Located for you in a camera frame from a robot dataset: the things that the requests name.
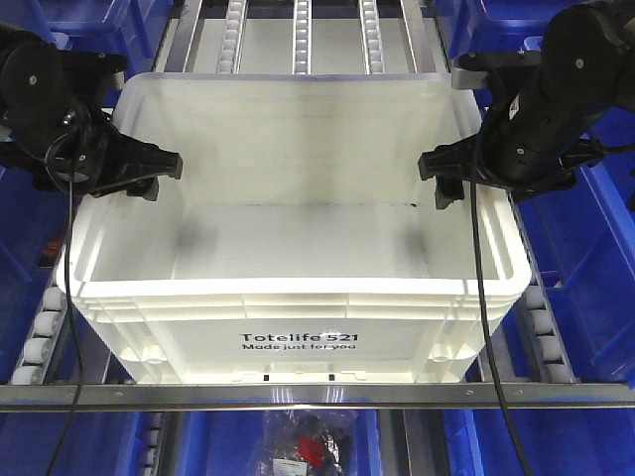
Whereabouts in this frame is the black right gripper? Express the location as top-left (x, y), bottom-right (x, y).
top-left (419, 126), bottom-right (578, 209)

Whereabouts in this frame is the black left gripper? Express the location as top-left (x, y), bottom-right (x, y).
top-left (30, 116), bottom-right (183, 201)

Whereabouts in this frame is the white plastic tote bin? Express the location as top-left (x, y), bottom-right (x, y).
top-left (57, 73), bottom-right (532, 386)

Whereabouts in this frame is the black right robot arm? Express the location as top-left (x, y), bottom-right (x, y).
top-left (418, 1), bottom-right (634, 209)

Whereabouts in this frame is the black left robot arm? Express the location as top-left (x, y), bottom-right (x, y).
top-left (1, 23), bottom-right (183, 201)

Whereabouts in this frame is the blue bin right of tote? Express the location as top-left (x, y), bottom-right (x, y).
top-left (519, 158), bottom-right (634, 385)

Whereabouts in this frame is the white roller track left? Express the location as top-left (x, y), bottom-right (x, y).
top-left (9, 286), bottom-right (66, 386)

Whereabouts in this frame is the white roller track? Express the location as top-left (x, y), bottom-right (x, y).
top-left (9, 286), bottom-right (66, 386)
top-left (292, 0), bottom-right (313, 75)

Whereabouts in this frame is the white roller track centre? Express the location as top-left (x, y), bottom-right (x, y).
top-left (292, 0), bottom-right (313, 75)

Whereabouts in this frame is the plastic bag of parts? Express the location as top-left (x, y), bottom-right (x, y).
top-left (252, 410), bottom-right (358, 475)

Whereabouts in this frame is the black right cable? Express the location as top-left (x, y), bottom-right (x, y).
top-left (468, 68), bottom-right (535, 476)

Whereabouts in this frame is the black cable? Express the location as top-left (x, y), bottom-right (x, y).
top-left (22, 106), bottom-right (100, 476)
top-left (468, 68), bottom-right (535, 476)

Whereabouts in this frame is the black left cable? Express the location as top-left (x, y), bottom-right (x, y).
top-left (22, 106), bottom-right (100, 476)

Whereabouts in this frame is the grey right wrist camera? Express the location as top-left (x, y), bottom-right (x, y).
top-left (451, 51), bottom-right (541, 90)

